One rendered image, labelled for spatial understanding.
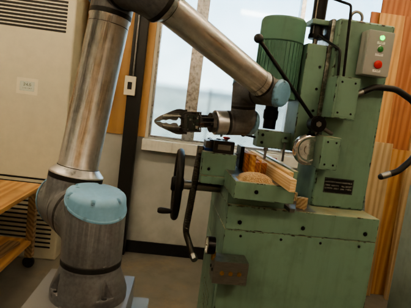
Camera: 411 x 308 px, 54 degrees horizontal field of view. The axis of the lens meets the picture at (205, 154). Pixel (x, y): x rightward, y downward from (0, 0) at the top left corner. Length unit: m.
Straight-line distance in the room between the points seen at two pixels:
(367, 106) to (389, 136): 1.45
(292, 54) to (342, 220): 0.64
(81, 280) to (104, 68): 0.54
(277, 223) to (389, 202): 1.61
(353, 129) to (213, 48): 0.72
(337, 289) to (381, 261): 1.45
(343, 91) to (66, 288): 1.10
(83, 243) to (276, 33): 1.03
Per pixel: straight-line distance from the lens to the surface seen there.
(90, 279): 1.03
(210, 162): 1.56
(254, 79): 1.28
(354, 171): 1.68
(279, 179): 1.41
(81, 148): 1.13
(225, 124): 1.43
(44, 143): 2.76
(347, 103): 1.54
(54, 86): 2.72
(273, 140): 1.62
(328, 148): 1.52
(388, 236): 3.07
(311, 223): 1.53
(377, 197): 2.94
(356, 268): 1.67
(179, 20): 1.11
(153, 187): 2.96
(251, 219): 1.47
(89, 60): 1.14
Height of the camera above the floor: 1.13
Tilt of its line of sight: 7 degrees down
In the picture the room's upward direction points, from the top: 7 degrees clockwise
